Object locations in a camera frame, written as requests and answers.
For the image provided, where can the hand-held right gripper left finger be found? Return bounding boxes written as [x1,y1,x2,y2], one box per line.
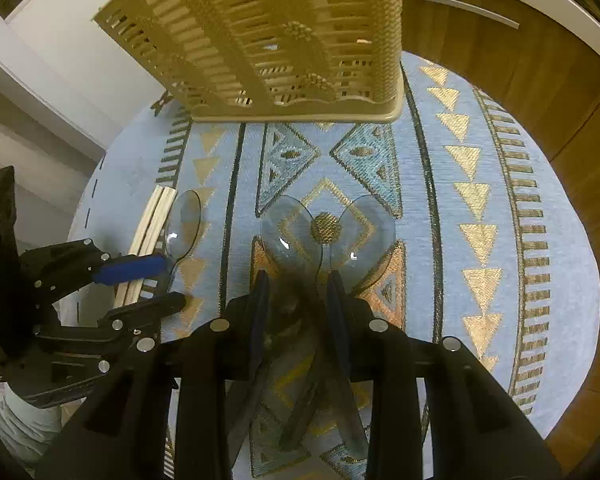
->
[35,270,273,480]

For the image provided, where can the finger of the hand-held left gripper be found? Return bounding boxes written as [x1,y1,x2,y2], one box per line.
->
[34,291,187,356]
[19,239,169,306]

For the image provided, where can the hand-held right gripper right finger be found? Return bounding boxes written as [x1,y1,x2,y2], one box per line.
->
[326,270,563,480]

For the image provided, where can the wooden chopstick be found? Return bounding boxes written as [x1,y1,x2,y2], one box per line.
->
[114,185,167,306]
[125,187,177,306]

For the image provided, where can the clear plastic spoon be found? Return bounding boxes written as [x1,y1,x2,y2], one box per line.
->
[279,242,399,453]
[261,194,371,461]
[227,194,397,466]
[152,190,203,303]

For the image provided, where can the beige plastic utensil basket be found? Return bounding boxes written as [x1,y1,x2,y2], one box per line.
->
[94,0,403,123]

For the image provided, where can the blue patterned tablecloth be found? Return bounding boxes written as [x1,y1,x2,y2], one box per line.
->
[67,50,600,480]

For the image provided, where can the person's light trousers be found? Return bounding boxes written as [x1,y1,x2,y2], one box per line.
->
[0,385,65,467]

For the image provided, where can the wooden kitchen cabinet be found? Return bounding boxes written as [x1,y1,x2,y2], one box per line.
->
[400,0,600,461]

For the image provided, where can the white countertop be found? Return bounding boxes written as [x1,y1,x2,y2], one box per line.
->
[400,0,600,78]

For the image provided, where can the long silver cabinet handle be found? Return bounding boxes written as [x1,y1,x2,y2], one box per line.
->
[422,0,521,31]

